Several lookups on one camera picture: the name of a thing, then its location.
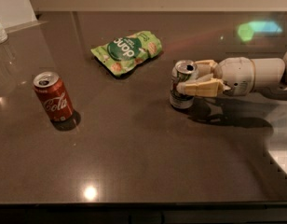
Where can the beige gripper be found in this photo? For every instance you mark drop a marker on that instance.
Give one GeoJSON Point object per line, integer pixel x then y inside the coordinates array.
{"type": "Point", "coordinates": [238, 75]}

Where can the silver green 7up can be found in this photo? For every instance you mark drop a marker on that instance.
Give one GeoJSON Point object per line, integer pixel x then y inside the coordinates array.
{"type": "Point", "coordinates": [182, 71]}

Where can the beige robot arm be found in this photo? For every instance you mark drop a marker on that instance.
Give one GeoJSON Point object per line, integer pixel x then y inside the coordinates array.
{"type": "Point", "coordinates": [269, 73]}

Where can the red cola can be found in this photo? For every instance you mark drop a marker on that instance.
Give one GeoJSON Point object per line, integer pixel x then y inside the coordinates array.
{"type": "Point", "coordinates": [53, 96]}

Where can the green snack bag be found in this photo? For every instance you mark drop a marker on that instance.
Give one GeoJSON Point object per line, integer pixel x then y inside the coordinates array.
{"type": "Point", "coordinates": [123, 54]}

